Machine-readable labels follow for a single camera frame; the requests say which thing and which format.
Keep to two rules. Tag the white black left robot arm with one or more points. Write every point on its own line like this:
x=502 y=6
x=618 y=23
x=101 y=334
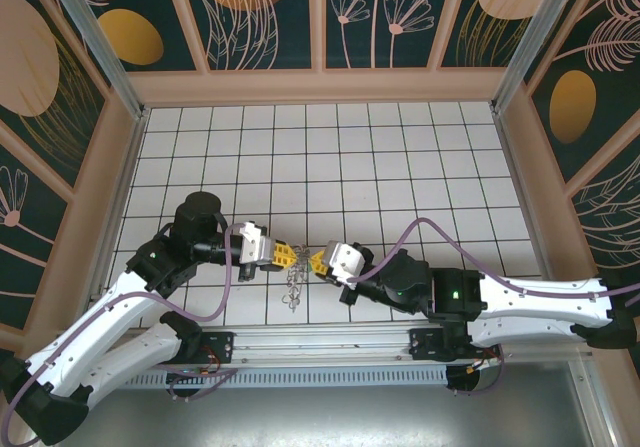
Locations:
x=100 y=317

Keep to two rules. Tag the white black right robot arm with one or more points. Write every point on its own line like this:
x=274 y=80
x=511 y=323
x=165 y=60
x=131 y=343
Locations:
x=540 y=302

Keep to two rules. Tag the small green circuit board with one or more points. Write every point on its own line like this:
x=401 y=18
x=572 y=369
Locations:
x=190 y=373

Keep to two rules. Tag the grey metal sheet panel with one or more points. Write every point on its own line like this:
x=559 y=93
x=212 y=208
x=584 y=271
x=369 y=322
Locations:
x=325 y=417

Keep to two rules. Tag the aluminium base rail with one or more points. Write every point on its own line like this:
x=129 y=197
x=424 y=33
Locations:
x=325 y=347

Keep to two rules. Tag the aluminium side rail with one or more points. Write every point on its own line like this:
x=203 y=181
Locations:
x=531 y=217
x=125 y=192

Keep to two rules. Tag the aluminium frame post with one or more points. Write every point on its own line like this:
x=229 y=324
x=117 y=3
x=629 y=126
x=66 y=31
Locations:
x=100 y=47
x=540 y=32

